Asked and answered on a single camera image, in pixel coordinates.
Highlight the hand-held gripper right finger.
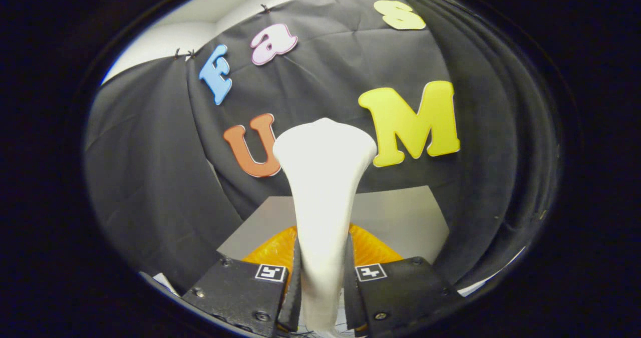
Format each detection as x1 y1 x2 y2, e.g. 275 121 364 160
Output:
343 223 464 337

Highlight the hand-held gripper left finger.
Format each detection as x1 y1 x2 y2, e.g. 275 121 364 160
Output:
181 225 302 337

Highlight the white garment steamer head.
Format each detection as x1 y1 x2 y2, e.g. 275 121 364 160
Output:
273 118 377 334

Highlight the black button jacket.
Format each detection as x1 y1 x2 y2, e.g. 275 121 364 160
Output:
403 0 560 291

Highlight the grey drawer cabinet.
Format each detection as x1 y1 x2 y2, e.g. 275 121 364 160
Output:
217 185 450 264

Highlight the black backdrop cloth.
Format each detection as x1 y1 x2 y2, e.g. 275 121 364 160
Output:
84 0 501 293

